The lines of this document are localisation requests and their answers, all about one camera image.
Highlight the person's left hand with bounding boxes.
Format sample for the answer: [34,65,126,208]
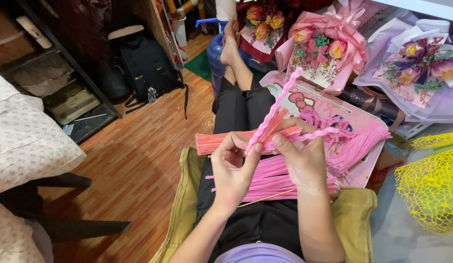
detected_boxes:
[211,131,264,212]

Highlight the person's right hand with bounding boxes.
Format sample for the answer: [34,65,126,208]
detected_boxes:
[272,117,339,193]

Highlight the light pink twisted pipe cleaner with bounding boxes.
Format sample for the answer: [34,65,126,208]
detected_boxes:
[245,67,341,155]

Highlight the bundle of hot pink pipe cleaners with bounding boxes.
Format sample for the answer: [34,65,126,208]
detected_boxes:
[206,153,340,203]

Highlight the thin wooden skewer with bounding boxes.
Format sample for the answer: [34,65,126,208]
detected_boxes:
[237,189,296,208]

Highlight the bundle of salmon pipe cleaners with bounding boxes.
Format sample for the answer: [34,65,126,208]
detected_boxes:
[195,107,303,156]

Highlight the heap of curled pink pipe cleaners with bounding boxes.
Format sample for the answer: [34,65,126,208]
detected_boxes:
[296,107,357,147]

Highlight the bundle of pale pink pipe cleaners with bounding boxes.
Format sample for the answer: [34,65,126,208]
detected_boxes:
[324,122,393,178]

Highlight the pink cartoon lap table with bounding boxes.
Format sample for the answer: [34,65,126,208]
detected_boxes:
[259,70,390,189]

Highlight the person's black trousers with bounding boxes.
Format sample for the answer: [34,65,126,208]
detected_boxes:
[195,76,304,262]

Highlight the olive seat cushion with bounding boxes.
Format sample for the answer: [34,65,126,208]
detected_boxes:
[149,146,378,263]

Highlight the person's purple shirt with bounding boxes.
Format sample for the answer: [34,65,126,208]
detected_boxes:
[214,243,307,263]

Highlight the dark glitter wrapping paper roll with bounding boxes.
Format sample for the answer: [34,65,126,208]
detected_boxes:
[336,85,407,122]

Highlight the pink wrapped flower bouquet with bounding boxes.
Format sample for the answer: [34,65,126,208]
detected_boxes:
[275,5,368,96]

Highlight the green floor mat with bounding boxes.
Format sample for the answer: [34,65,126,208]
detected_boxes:
[183,49,213,83]

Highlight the blue water jug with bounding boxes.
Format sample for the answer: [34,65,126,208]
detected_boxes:
[206,18,251,96]

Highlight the large yellow mesh wrap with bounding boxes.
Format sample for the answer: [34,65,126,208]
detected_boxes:
[394,146,453,235]

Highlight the small yellow mesh wrap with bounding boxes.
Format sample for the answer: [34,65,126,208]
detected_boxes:
[411,131,453,150]

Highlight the person's bare feet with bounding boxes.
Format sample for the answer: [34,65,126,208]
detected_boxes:
[220,15,242,67]

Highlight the black backpack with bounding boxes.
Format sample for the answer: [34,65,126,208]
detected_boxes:
[118,32,189,120]

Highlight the red wrapped flower bouquet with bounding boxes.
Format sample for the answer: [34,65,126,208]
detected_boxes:
[236,0,296,63]

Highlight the lilac wrapped flower bouquet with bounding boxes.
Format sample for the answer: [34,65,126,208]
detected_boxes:
[352,18,453,123]

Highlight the black chair legs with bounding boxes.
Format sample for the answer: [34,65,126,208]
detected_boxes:
[0,173,132,243]

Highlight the white water pump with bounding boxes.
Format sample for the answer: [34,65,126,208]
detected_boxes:
[215,0,237,22]

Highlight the black shelf with stored items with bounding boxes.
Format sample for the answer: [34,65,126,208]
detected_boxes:
[0,0,123,145]

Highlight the patterned white mattress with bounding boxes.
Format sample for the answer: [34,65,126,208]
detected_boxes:
[0,69,87,197]

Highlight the patterned white cushion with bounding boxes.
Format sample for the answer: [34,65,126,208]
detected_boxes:
[0,197,54,263]

